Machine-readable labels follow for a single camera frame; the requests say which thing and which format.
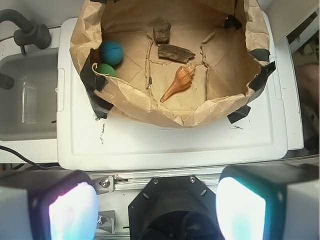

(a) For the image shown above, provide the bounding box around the brown paper bag tray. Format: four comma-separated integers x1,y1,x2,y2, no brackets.
70,0,276,128

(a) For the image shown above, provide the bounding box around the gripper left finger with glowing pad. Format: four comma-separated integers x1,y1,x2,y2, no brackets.
0,169,99,240

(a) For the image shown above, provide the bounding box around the brown bark wood piece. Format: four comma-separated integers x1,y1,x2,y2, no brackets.
157,44,196,63

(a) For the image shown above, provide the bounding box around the dark brown rock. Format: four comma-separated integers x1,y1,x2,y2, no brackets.
153,21,172,45

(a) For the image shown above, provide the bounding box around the black cable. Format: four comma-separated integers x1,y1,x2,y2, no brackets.
0,145,60,170

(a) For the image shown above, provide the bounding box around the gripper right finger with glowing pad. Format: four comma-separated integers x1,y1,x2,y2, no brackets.
215,163,320,240

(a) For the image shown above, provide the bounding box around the orange spiral seashell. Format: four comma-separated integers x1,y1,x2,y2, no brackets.
160,63,196,103

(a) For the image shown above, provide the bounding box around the white plastic cooler lid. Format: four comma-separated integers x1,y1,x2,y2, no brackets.
56,18,288,171

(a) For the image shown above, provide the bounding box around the dark grey faucet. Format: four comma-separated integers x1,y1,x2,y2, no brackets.
0,9,52,56

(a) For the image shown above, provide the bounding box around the black octagonal mount plate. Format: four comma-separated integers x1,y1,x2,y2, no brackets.
128,175,224,240

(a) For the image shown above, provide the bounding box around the grey sink basin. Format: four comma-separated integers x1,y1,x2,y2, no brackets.
0,48,58,142

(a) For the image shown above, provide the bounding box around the green dimpled foam ball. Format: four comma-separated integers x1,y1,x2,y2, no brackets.
96,63,116,77

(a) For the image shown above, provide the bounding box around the blue dimpled foam ball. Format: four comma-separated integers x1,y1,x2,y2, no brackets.
99,41,123,66

